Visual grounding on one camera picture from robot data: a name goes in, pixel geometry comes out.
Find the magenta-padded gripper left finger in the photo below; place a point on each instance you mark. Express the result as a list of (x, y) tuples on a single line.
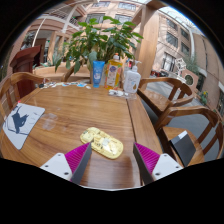
[(78, 158)]

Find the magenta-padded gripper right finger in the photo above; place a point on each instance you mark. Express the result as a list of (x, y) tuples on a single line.
[(146, 158)]

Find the yellow computer mouse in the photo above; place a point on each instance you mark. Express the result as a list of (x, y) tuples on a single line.
[(101, 142)]

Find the grey cat-print mouse pad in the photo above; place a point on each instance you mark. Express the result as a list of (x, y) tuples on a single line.
[(31, 115)]

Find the black flat notebook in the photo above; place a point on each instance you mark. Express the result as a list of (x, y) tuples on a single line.
[(183, 148)]

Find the wooden armchair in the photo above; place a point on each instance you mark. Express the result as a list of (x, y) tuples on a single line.
[(68, 71), (200, 111), (160, 101), (20, 76)]

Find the small white packet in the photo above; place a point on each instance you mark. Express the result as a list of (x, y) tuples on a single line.
[(117, 93)]

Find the white pump bottle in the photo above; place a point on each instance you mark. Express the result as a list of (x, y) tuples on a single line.
[(132, 81)]

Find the blue squeeze tube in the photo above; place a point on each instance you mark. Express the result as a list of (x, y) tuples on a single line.
[(98, 75)]

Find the orange dish soap bottle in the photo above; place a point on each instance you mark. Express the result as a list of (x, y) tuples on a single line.
[(113, 73)]

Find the wooden planter bench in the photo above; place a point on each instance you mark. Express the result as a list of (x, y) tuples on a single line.
[(46, 70)]

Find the white outdoor sculpture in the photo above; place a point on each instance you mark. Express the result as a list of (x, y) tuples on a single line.
[(180, 66)]

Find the dark red wooden podium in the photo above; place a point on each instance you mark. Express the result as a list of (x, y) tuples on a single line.
[(25, 63)]

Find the green potted plant, white pot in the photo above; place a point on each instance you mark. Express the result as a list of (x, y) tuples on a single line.
[(96, 36)]

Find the dark bust statue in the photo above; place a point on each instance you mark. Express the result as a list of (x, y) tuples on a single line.
[(27, 41)]

